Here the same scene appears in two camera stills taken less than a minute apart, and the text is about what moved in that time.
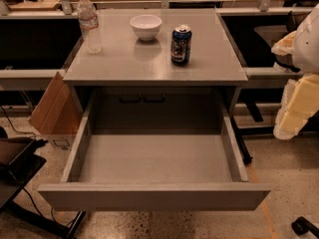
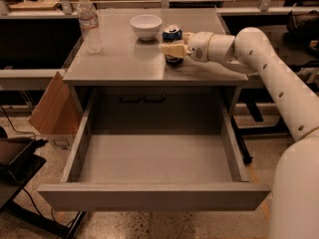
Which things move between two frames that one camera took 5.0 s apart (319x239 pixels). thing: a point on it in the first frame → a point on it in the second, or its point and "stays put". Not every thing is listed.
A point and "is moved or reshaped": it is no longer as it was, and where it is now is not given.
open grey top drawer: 155,168 stays put
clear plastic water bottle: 88,21 stays put
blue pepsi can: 180,46 is moved or reshaped
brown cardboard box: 58,116 stays put
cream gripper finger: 299,103 → 174,50
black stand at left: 20,160 stays put
